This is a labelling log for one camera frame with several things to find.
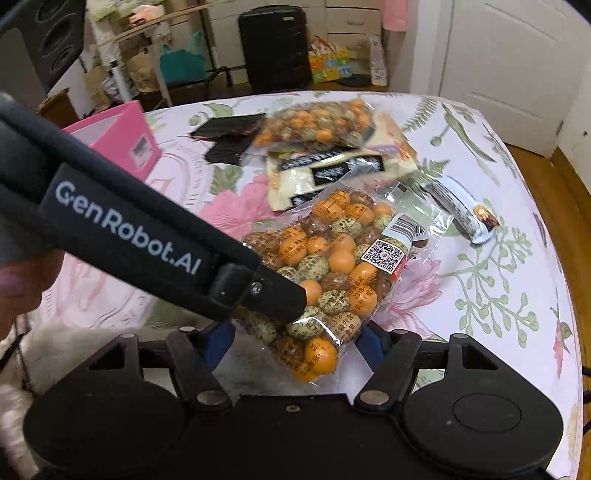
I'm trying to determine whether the white door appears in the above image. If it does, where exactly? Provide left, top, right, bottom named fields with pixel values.
left=441, top=0, right=590, bottom=156

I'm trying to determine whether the teal bag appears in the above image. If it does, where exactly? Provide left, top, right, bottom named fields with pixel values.
left=159, top=31, right=207, bottom=85

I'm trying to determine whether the floral bed sheet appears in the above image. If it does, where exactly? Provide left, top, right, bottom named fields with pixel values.
left=23, top=91, right=583, bottom=479

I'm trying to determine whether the pink storage box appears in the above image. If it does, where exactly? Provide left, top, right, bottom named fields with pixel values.
left=64, top=100, right=161, bottom=182

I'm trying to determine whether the white snack bar wrapper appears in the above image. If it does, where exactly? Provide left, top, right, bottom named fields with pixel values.
left=421, top=176, right=500, bottom=245

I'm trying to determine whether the brown paper bag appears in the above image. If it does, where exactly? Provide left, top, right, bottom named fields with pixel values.
left=126, top=49, right=159, bottom=94

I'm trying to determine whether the black suitcase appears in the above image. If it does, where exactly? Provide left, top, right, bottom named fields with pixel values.
left=238, top=5, right=311, bottom=93

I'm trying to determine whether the pink hanging bag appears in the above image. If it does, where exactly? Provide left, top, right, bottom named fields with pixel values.
left=383, top=0, right=409, bottom=32

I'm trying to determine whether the white frame side table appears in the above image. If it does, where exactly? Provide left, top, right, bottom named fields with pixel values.
left=97, top=0, right=232, bottom=107

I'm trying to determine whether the black snack packet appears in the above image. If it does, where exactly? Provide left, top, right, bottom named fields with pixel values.
left=190, top=114, right=266, bottom=141
left=204, top=137, right=252, bottom=166

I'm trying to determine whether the beige instant noodle packet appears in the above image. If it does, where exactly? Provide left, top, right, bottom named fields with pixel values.
left=266, top=110, right=418, bottom=212

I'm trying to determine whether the left human hand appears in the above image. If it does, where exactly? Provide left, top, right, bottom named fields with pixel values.
left=0, top=249, right=64, bottom=339

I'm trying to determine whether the orange candy bag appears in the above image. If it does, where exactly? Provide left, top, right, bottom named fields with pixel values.
left=253, top=98, right=374, bottom=148
left=235, top=183, right=430, bottom=383

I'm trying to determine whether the colourful gift bag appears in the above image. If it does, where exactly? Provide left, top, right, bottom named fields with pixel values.
left=308, top=36, right=353, bottom=84

